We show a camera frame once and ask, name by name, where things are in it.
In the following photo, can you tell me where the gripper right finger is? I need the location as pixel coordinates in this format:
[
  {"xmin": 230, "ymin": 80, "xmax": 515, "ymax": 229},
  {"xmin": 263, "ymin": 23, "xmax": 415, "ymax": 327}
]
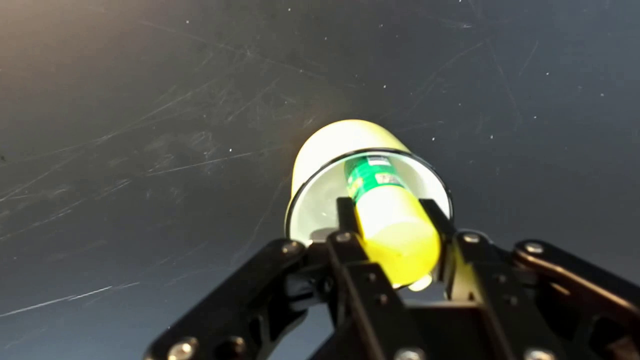
[{"xmin": 419, "ymin": 198, "xmax": 640, "ymax": 360}]

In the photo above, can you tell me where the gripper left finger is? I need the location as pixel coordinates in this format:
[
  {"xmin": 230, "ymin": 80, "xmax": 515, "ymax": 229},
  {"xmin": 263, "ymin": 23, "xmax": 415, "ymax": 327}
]
[{"xmin": 144, "ymin": 196, "xmax": 426, "ymax": 360}]

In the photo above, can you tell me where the glue stick with yellow cap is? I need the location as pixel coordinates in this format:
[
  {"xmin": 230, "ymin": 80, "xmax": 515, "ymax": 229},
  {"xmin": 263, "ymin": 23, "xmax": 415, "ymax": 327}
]
[{"xmin": 344, "ymin": 154, "xmax": 442, "ymax": 289}]

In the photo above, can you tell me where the yellow mug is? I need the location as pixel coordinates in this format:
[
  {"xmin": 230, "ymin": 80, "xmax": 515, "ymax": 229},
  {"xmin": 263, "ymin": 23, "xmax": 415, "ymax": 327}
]
[{"xmin": 285, "ymin": 119, "xmax": 454, "ymax": 293}]

